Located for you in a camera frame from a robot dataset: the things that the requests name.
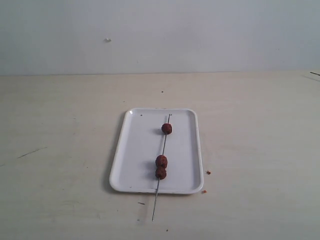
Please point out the red meatball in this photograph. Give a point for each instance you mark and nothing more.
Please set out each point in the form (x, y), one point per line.
(167, 128)
(160, 173)
(161, 161)

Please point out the thin metal skewer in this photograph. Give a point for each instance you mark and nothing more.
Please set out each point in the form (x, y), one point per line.
(158, 181)

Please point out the white plastic tray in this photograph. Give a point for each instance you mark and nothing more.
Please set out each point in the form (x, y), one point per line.
(140, 142)

